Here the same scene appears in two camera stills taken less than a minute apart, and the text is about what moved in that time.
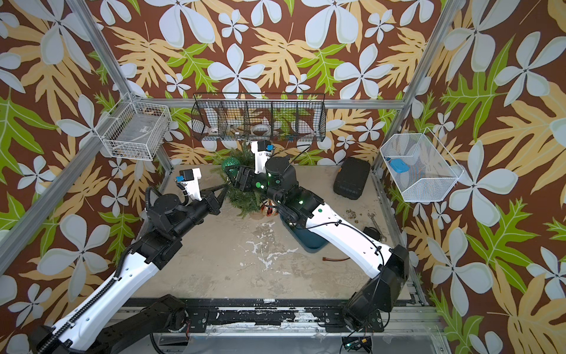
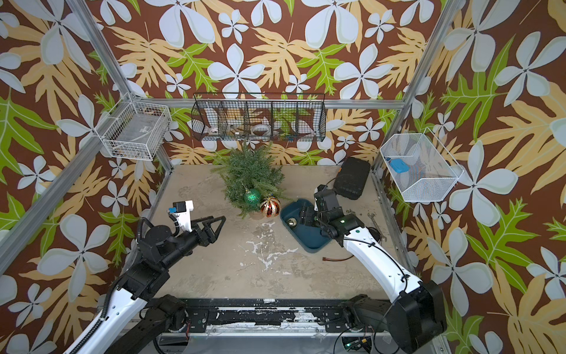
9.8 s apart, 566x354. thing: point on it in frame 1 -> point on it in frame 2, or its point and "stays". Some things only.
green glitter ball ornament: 231,161 -> 252,196
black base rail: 203,313 stays
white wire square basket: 135,130 stays
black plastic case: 351,178 stays
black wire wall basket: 259,116 stays
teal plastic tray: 307,240 stays
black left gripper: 210,203 -> 209,236
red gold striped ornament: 269,211 stays
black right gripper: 247,172 -> 307,212
